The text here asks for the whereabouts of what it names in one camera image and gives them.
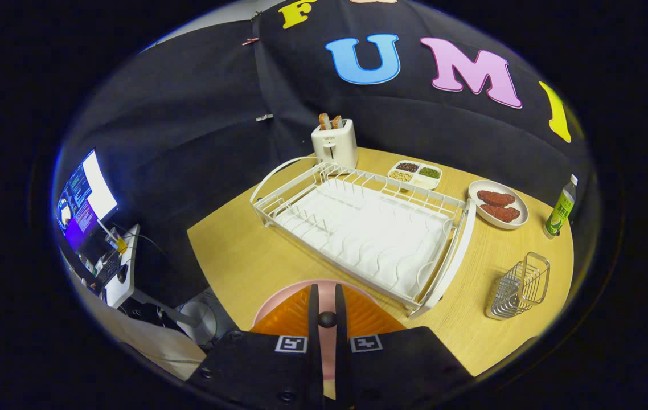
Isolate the white oval serving dish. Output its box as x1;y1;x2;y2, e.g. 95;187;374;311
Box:
467;179;529;230

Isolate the brown meat piece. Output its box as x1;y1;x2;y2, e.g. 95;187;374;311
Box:
477;190;516;207
481;204;522;223

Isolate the white toaster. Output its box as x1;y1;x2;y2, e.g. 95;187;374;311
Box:
311;118;359;169

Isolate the green drink bottle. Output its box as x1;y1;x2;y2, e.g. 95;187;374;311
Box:
544;174;579;237

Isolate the white wire dish rack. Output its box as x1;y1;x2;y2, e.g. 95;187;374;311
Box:
249;155;477;318

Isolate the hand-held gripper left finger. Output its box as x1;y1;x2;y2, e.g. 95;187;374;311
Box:
187;284;325;410

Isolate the metal wire basket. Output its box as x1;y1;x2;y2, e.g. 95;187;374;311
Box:
485;252;551;321

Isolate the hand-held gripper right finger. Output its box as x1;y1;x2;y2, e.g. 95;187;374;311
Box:
335;284;475;410

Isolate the white divided bean dish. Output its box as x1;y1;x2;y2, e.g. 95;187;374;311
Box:
387;160;443;190

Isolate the black keyboard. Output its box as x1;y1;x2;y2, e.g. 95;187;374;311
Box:
96;253;122;288

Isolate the computer monitor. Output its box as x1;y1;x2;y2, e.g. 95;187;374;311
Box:
55;149;119;252

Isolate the clear cup with straw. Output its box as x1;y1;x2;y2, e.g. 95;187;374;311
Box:
96;219;129;255

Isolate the black backdrop cloth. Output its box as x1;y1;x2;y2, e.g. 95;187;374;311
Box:
54;0;592;308

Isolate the white side desk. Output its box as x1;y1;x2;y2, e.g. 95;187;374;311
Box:
99;224;199;328

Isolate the pink plate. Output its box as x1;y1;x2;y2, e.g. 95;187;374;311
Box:
252;279;384;382

